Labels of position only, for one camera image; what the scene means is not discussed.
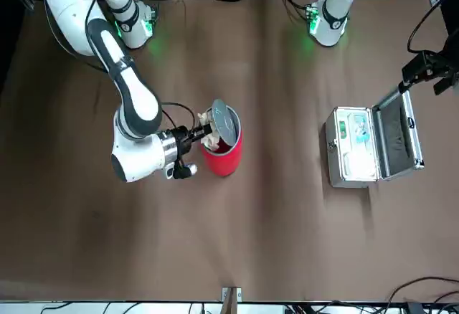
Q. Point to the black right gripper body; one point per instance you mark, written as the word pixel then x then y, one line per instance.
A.
pixel 184 140

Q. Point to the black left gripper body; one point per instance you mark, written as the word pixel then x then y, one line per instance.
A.
pixel 452 66

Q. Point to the red push-button trash can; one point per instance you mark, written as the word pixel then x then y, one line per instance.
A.
pixel 224 163

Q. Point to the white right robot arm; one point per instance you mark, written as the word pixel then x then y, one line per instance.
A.
pixel 136 91

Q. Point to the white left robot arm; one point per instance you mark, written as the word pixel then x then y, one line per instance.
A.
pixel 333 23

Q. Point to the silver aluminium case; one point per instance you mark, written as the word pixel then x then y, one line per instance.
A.
pixel 358 149

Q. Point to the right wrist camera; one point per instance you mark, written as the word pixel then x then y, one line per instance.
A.
pixel 183 170

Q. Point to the metal frame post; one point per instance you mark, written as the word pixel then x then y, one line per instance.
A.
pixel 231 299

